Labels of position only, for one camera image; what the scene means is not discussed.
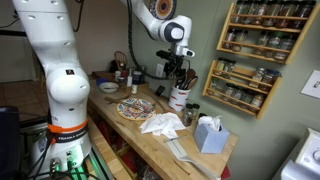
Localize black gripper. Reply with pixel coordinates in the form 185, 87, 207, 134
164, 55, 186, 81

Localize dark tall bottle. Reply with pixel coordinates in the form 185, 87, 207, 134
139, 65, 148, 84

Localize slim white bottle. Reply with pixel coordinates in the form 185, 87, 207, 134
126, 68, 134, 88

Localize small condiment bottle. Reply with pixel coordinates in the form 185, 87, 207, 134
114, 69, 123, 83

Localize herbes de provence spice jar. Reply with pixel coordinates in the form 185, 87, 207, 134
230, 87, 244, 105

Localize small wooden spice rack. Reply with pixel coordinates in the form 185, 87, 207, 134
201, 59, 283, 120

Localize thyme spice jar green label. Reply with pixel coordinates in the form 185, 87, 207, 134
239, 90, 254, 108

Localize turmeric spice jar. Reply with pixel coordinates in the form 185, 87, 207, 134
249, 93, 266, 112

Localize large wooden spice rack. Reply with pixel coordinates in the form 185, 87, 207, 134
215, 2, 320, 65

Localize black phone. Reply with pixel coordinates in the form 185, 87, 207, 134
154, 85, 166, 98

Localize white red utensil crock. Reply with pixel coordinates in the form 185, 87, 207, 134
168, 85, 191, 113

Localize dark jar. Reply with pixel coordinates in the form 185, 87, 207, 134
132, 70, 143, 86

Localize crumpled white napkin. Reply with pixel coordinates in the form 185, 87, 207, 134
138, 112, 187, 140

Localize wicker utensil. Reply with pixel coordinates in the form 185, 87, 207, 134
113, 50, 129, 69

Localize white tissue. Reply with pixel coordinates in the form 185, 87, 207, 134
197, 115, 223, 133

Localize colourful floral ceramic plate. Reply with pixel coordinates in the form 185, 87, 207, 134
116, 98, 156, 122

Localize long wooden spoon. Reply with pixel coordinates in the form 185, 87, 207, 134
104, 94, 132, 105

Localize white bowl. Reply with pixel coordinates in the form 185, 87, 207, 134
98, 81, 120, 94

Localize blue bowl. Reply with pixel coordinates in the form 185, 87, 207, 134
95, 77, 109, 87

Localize blue tissue box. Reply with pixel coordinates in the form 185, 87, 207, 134
193, 123, 231, 155

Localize wooden tray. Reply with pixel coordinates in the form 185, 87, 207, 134
91, 70, 116, 83

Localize white plastic spatula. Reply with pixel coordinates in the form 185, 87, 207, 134
166, 139, 221, 180

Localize wooden bench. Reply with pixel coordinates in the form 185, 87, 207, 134
84, 116, 134, 180

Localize red object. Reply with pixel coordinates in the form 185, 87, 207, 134
218, 165, 232, 180

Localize white appliance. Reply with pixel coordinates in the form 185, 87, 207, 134
271, 128, 320, 180

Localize dark blue box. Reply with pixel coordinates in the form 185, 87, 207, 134
0, 106, 21, 178

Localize white wall outlet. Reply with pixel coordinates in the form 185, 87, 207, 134
155, 63, 165, 79

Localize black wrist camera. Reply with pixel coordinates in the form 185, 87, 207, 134
155, 49, 172, 62

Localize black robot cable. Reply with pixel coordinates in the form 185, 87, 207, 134
72, 0, 193, 81

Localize white light switch plate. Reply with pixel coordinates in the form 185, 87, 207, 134
299, 69, 320, 100

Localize black base cable bundle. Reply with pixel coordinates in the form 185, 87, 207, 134
26, 133, 101, 180

